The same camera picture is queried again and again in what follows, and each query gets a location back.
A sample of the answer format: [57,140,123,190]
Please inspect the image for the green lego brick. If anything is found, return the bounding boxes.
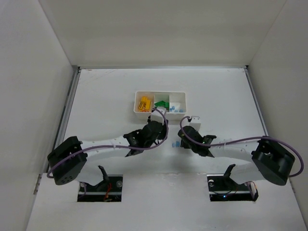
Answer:
[154,101,170,110]

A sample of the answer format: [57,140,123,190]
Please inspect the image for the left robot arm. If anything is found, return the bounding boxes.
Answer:
[47,121,168,186]

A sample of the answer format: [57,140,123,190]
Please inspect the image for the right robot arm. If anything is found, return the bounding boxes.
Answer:
[178,126,295,186]

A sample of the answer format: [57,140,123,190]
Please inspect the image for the white divided plastic container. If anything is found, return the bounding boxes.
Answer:
[133,91,187,120]

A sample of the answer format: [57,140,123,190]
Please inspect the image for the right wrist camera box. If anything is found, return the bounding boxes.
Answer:
[189,116,201,132]

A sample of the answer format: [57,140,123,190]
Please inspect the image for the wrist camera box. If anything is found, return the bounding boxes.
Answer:
[150,107,167,125]
[189,116,201,132]

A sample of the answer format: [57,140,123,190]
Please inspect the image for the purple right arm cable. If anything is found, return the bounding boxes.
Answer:
[179,115,305,178]

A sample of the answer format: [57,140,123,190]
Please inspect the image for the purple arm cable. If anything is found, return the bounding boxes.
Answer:
[46,107,169,179]
[179,115,305,178]

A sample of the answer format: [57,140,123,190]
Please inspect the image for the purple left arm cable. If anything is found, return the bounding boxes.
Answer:
[46,107,169,179]

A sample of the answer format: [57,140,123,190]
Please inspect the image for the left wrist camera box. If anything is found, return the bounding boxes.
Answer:
[150,107,167,125]

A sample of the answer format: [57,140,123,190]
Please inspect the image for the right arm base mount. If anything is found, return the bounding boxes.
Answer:
[207,164,259,202]

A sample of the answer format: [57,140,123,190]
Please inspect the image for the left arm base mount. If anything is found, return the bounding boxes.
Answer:
[77,166,123,203]

